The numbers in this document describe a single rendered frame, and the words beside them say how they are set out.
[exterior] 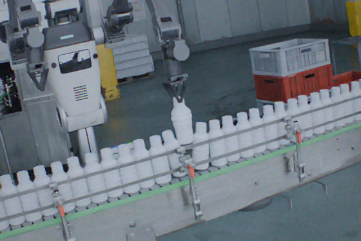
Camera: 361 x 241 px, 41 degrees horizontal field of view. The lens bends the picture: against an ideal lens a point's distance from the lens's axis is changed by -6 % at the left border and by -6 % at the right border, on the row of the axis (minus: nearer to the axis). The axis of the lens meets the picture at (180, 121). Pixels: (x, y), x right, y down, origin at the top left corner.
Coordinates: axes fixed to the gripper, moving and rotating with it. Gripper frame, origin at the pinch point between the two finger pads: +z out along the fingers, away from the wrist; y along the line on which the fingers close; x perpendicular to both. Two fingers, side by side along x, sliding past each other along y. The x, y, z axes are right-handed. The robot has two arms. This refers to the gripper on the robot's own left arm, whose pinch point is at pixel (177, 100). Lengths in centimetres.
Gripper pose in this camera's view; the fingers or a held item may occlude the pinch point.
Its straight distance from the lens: 176.2
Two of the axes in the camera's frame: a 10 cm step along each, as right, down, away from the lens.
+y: -4.1, -1.5, 9.0
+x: -9.0, 2.3, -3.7
